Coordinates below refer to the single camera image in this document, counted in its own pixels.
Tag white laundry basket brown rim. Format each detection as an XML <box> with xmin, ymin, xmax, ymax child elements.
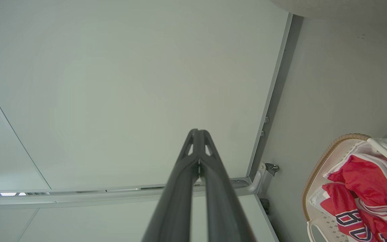
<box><xmin>302</xmin><ymin>133</ymin><xmax>387</xmax><ymax>242</ymax></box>

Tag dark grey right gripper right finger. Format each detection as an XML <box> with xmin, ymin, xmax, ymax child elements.
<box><xmin>199</xmin><ymin>129</ymin><xmax>256</xmax><ymax>242</ymax></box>

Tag small black caster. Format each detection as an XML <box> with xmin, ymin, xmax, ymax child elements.
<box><xmin>265</xmin><ymin>163</ymin><xmax>280</xmax><ymax>177</ymax></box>

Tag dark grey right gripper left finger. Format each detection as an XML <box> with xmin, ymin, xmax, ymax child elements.
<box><xmin>141</xmin><ymin>129</ymin><xmax>199</xmax><ymax>242</ymax></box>

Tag red shorts white stripes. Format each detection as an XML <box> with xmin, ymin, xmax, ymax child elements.
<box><xmin>325</xmin><ymin>141</ymin><xmax>387</xmax><ymax>219</ymax></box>

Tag grey metal partition foot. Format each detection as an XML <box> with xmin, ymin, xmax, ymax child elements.
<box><xmin>0</xmin><ymin>162</ymin><xmax>268</xmax><ymax>206</ymax></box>

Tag red Bulls jersey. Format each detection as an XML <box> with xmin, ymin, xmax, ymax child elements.
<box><xmin>321</xmin><ymin>181</ymin><xmax>387</xmax><ymax>242</ymax></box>

